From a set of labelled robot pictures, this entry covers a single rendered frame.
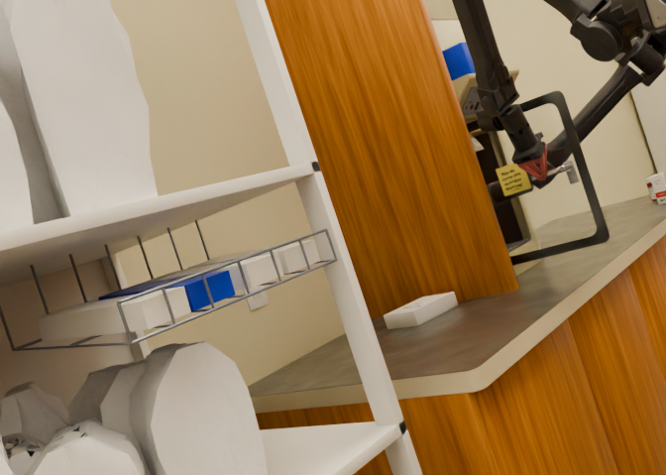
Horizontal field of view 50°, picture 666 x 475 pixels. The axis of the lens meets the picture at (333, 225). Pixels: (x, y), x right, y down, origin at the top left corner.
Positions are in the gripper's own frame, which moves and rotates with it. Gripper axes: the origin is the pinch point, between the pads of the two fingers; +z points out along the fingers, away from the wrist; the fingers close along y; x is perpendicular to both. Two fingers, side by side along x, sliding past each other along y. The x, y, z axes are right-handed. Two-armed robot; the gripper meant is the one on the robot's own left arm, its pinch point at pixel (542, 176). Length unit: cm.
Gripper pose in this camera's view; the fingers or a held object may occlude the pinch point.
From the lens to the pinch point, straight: 186.4
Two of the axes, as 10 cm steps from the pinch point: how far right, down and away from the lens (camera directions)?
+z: 5.2, 7.8, 3.4
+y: -3.5, 5.7, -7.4
